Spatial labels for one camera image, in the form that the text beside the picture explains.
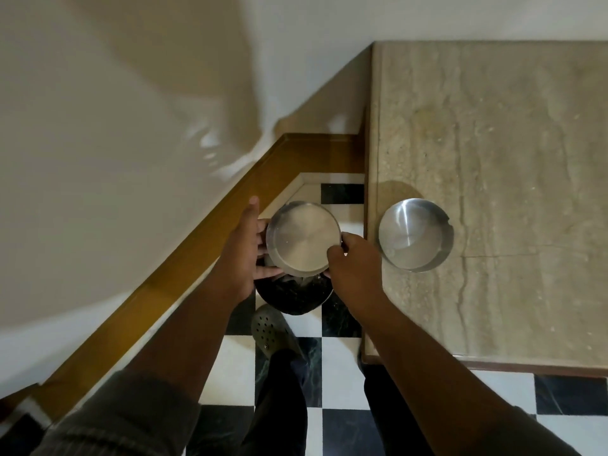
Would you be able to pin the person's right hand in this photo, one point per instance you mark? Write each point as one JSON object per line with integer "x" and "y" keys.
{"x": 354, "y": 270}

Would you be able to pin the person's left hand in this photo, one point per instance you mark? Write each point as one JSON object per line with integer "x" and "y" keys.
{"x": 240, "y": 254}

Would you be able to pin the person's left thumb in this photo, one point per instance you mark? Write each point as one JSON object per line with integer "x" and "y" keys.
{"x": 253, "y": 208}

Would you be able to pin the person's right thumb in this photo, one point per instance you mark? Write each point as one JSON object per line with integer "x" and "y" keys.
{"x": 333, "y": 261}

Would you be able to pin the round steel dish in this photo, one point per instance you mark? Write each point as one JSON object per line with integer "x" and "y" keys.
{"x": 301, "y": 237}

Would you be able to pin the person's left forearm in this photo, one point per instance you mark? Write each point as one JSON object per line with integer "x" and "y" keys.
{"x": 190, "y": 334}

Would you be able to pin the person's right forearm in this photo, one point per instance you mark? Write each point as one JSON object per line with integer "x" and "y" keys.
{"x": 427, "y": 375}

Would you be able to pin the black round waste bin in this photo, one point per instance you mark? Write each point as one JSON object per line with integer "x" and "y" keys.
{"x": 294, "y": 294}

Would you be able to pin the brown wooden skirting board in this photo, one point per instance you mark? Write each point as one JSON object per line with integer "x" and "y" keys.
{"x": 190, "y": 261}

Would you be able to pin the round steel ashtray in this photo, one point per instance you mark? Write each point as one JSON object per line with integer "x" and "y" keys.
{"x": 413, "y": 235}

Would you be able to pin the grey perforated clog shoe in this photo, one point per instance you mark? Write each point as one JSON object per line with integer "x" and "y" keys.
{"x": 273, "y": 330}

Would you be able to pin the person's dark trouser left leg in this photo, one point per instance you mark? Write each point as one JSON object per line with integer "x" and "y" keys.
{"x": 280, "y": 408}

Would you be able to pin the person's dark trouser leg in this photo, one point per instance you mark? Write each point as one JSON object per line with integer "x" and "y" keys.
{"x": 389, "y": 417}
{"x": 280, "y": 408}

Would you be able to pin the person's dark trouser right leg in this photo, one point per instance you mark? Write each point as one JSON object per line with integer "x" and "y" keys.
{"x": 389, "y": 417}

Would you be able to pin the grey left sleeve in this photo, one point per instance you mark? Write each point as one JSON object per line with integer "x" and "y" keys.
{"x": 123, "y": 417}

